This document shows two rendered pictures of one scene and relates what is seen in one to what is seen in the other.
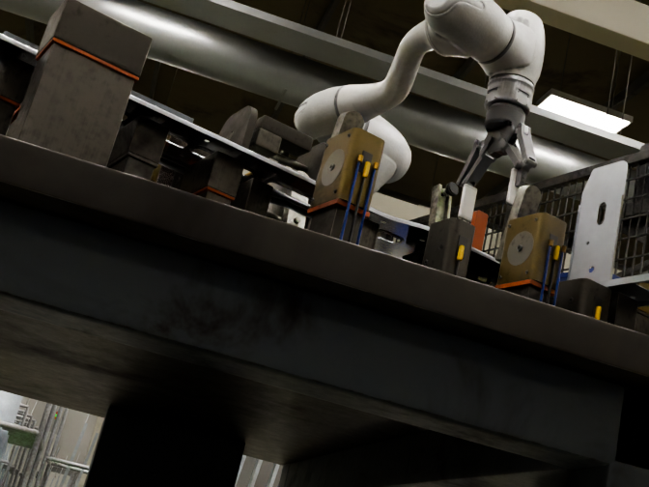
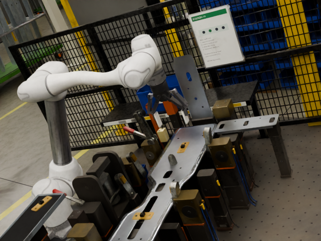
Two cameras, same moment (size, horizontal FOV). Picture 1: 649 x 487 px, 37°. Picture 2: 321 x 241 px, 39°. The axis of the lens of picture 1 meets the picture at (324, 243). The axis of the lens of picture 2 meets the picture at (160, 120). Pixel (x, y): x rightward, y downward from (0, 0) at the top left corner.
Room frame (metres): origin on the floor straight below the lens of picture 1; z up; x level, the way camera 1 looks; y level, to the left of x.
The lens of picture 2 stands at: (0.11, 0.69, 1.97)
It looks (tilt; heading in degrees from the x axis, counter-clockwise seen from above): 23 degrees down; 330
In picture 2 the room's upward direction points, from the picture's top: 22 degrees counter-clockwise
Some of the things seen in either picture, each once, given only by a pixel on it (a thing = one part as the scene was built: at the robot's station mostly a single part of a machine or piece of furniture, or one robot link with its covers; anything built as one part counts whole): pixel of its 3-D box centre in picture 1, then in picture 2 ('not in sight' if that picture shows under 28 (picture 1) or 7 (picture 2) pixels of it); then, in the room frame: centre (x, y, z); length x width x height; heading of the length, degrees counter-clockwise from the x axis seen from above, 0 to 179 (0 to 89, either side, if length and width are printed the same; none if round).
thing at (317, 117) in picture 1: (327, 116); (37, 89); (2.15, 0.06, 1.45); 0.18 x 0.14 x 0.13; 39
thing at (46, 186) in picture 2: not in sight; (50, 199); (2.27, 0.23, 0.88); 0.18 x 0.16 x 0.22; 129
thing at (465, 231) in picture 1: (440, 312); (219, 200); (1.45, -0.20, 0.84); 0.10 x 0.05 x 0.29; 28
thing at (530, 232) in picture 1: (525, 322); (233, 174); (1.48, -0.34, 0.87); 0.12 x 0.07 x 0.35; 28
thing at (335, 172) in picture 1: (334, 246); (203, 230); (1.34, -0.02, 0.87); 0.12 x 0.07 x 0.35; 28
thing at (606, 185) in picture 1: (594, 241); (191, 88); (1.82, -0.52, 1.17); 0.12 x 0.01 x 0.34; 28
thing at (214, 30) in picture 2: not in sight; (216, 38); (1.88, -0.82, 1.30); 0.23 x 0.02 x 0.31; 28
